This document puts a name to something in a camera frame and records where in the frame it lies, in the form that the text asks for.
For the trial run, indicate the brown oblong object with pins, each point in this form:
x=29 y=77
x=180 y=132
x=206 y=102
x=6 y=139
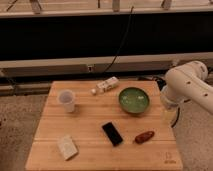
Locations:
x=143 y=137

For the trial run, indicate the white plastic bottle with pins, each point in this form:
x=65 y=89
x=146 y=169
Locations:
x=105 y=86

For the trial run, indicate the wooden board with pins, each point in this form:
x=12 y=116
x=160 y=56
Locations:
x=95 y=150

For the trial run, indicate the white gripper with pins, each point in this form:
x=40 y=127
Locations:
x=169 y=113

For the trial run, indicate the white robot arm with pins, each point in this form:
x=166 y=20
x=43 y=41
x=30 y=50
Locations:
x=186 y=82

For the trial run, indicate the green bowl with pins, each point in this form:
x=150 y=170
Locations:
x=134 y=100

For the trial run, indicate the white sponge block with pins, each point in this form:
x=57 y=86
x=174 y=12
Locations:
x=67 y=147

